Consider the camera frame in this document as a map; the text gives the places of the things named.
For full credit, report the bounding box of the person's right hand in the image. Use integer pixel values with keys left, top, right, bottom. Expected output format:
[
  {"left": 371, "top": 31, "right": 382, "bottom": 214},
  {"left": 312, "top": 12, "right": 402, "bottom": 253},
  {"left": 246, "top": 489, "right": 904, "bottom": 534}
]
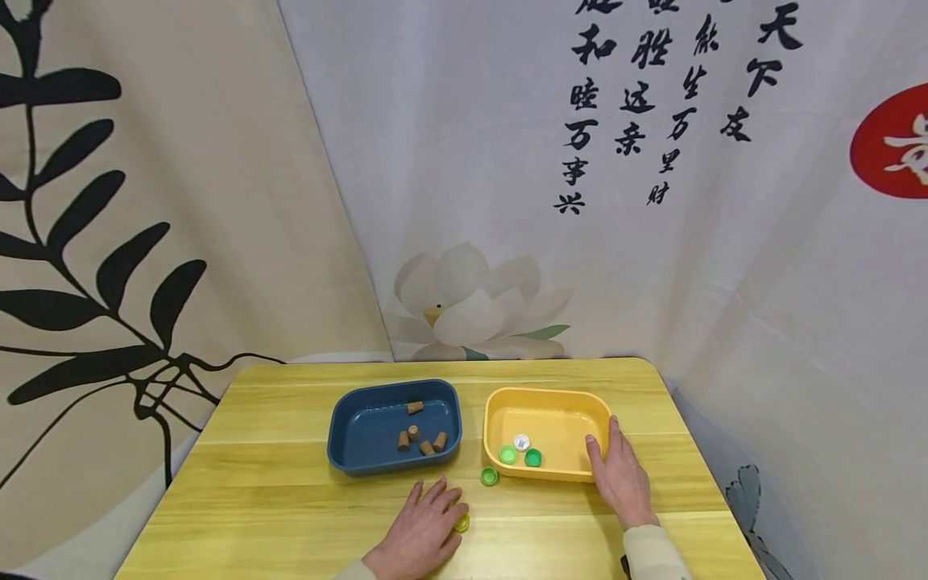
[{"left": 586, "top": 416, "right": 660, "bottom": 530}]

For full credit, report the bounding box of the person's right forearm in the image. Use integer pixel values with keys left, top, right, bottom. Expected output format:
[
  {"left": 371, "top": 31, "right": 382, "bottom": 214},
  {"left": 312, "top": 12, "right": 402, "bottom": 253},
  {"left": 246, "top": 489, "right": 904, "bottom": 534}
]
[{"left": 622, "top": 522, "right": 694, "bottom": 580}]

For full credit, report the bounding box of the yellow plastic tray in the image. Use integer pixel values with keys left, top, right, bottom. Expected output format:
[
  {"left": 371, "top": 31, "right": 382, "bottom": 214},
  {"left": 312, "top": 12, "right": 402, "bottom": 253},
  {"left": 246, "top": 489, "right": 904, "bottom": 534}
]
[{"left": 483, "top": 387, "right": 615, "bottom": 483}]

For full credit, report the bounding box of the person's left hand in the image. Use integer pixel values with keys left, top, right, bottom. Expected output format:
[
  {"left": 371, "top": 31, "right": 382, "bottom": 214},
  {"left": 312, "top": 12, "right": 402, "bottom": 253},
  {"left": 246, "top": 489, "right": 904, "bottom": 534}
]
[{"left": 362, "top": 478, "right": 470, "bottom": 580}]

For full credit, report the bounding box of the blue plastic tray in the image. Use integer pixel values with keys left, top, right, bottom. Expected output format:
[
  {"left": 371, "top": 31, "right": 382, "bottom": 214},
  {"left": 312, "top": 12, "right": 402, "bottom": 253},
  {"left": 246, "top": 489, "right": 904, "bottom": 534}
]
[{"left": 326, "top": 379, "right": 464, "bottom": 477}]

